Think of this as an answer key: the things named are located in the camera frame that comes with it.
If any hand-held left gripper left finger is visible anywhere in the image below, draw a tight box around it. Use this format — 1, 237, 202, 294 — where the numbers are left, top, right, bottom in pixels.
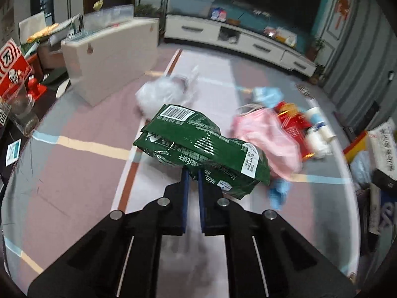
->
28, 169, 190, 298

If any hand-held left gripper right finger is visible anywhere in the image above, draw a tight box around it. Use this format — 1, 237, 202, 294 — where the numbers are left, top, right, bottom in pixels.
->
198, 171, 357, 298

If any green snack bag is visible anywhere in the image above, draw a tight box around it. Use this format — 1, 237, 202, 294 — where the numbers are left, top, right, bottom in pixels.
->
133, 103, 271, 200

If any crumpled light blue glove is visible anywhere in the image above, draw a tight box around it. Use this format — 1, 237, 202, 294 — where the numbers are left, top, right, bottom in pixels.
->
268, 178, 292, 210

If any plain pink plastic bag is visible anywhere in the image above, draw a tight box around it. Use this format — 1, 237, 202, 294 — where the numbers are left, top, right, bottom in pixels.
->
232, 105, 303, 181

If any white plastic bag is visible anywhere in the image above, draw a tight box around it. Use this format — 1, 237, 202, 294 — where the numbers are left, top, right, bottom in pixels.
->
135, 65, 199, 118

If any red gold-printed carton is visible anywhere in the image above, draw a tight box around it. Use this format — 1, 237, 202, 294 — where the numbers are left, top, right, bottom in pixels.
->
274, 101, 314, 160

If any light blue face mask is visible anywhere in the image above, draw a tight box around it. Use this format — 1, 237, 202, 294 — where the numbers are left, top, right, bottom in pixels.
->
251, 87, 284, 108

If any crumpled white tissue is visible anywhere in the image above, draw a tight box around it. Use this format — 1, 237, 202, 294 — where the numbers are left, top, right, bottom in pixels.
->
305, 130, 332, 159

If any white blue tube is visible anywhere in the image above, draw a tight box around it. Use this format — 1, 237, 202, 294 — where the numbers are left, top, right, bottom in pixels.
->
305, 106, 325, 128

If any white paper cup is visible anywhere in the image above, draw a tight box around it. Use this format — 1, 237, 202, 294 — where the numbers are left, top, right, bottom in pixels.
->
316, 124, 337, 140

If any white panel box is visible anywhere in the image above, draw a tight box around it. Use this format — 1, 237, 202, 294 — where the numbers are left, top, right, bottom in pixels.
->
60, 17, 160, 106

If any yellow red box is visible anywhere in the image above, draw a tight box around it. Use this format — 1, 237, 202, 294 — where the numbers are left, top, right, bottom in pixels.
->
343, 130, 373, 163

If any white TV cabinet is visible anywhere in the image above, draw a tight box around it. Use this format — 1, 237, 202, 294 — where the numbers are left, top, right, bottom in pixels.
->
164, 14, 317, 76

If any small potted plant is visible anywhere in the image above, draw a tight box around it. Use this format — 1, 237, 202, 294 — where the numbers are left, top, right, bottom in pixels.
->
310, 64, 326, 84

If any teal white card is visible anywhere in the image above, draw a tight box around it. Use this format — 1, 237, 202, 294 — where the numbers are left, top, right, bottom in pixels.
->
5, 138, 22, 165

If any clear drinking glass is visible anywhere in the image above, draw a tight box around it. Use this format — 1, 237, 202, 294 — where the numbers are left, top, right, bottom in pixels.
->
8, 84, 40, 137

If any red toy figure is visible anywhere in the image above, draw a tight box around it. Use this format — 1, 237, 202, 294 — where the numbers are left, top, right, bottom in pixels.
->
26, 74, 47, 100

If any yellow white box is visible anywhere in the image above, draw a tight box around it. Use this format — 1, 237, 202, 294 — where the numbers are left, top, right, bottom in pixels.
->
276, 28, 298, 45

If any white printed box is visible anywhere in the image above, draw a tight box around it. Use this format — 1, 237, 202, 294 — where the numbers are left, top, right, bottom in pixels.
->
367, 122, 397, 182

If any clear blue storage bin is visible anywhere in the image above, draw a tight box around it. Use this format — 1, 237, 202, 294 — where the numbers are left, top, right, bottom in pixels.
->
169, 0, 214, 19

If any tall potted plant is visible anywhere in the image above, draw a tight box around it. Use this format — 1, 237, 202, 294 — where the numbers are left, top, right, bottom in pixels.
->
305, 36, 326, 63

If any clear storage box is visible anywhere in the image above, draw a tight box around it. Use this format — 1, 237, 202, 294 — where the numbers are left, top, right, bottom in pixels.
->
82, 4, 135, 33

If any grey curtain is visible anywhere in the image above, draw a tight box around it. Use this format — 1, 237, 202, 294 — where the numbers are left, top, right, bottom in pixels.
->
323, 0, 397, 131

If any red white paper bucket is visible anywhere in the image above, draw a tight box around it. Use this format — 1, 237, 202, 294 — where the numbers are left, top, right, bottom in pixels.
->
0, 37, 34, 98

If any cardboard box with orange items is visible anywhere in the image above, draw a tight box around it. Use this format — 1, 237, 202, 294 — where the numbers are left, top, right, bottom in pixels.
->
19, 12, 63, 53

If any red paper wall decoration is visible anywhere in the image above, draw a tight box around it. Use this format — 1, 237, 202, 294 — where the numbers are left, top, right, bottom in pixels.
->
335, 0, 352, 27

